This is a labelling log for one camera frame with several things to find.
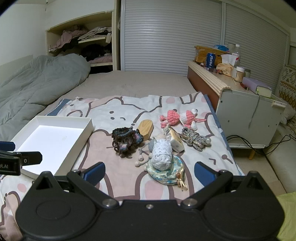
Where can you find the jar with white lid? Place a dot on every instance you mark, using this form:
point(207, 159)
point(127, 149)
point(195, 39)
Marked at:
point(240, 74)

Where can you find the clear water bottle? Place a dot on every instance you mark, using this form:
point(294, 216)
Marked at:
point(236, 56)

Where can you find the cream open shelf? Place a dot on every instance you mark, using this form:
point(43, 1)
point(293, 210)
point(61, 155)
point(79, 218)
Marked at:
point(69, 23)

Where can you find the patterned cushion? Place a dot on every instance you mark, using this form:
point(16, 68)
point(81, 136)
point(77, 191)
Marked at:
point(288, 85)

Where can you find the blue cola can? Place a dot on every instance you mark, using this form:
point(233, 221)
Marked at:
point(210, 61)

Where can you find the pink crumpled clothes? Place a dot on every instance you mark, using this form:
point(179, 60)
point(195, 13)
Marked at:
point(64, 38)

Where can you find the purple book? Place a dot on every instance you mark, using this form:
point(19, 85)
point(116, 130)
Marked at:
point(255, 85)

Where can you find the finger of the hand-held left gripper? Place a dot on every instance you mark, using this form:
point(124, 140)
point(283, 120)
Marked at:
point(7, 146)
point(31, 158)

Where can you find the grey duvet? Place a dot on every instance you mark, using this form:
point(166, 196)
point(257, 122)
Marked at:
point(34, 83)

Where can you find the white bedside cabinet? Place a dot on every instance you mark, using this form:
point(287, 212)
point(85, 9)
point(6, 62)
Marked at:
point(240, 115)

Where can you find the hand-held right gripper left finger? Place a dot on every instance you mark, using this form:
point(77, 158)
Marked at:
point(96, 172)

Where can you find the dark crochet pouch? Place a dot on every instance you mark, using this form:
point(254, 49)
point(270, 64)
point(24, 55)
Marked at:
point(126, 142)

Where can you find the yellow tissue pack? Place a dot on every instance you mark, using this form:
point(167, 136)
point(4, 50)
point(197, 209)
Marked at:
point(175, 140)

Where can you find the yellow storage box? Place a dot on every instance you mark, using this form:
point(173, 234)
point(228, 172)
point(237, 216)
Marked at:
point(201, 54)

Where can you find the beige bed mattress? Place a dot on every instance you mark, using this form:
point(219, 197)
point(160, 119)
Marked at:
point(138, 83)

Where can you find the printed blanket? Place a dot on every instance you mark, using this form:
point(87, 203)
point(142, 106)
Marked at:
point(111, 111)

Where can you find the oval wooden box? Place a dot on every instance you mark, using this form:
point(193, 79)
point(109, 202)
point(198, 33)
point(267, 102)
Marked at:
point(145, 129)

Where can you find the pink white crochet toy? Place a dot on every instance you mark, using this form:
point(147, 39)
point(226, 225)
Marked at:
point(188, 118)

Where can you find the beige folded clothes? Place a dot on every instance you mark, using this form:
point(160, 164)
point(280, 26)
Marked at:
point(97, 32)

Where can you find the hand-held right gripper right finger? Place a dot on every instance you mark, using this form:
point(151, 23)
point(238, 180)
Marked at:
point(203, 172)

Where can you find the white cardboard box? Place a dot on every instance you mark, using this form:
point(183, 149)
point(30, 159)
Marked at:
point(53, 141)

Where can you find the pale brocade pouch with tassel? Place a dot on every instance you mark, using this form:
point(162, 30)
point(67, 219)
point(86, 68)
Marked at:
point(171, 175)

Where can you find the wooden ribbed headboard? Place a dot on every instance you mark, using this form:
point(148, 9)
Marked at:
point(208, 81)

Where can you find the beige patterned tissue box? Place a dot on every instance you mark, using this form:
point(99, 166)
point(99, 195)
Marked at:
point(225, 68)

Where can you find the dark clothes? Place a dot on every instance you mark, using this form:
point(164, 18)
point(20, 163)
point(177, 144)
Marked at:
point(94, 51)

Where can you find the yellow-green cloth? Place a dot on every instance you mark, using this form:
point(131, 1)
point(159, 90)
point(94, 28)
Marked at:
point(288, 215)

